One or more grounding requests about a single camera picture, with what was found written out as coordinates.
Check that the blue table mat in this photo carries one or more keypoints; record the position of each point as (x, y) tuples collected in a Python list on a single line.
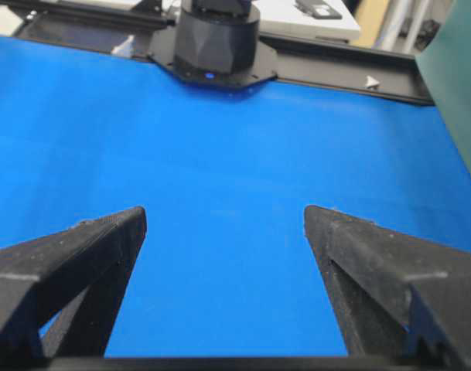
[(224, 178)]

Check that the green backdrop curtain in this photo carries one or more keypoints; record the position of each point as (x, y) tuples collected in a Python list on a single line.
[(446, 69)]

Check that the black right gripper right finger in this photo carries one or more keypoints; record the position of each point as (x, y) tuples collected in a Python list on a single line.
[(393, 294)]

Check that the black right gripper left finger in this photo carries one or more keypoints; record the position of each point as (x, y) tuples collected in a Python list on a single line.
[(60, 294)]

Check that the black table frame rail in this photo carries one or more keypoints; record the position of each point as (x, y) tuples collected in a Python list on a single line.
[(312, 63)]

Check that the white box with phone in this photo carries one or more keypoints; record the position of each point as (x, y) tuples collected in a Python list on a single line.
[(283, 18)]

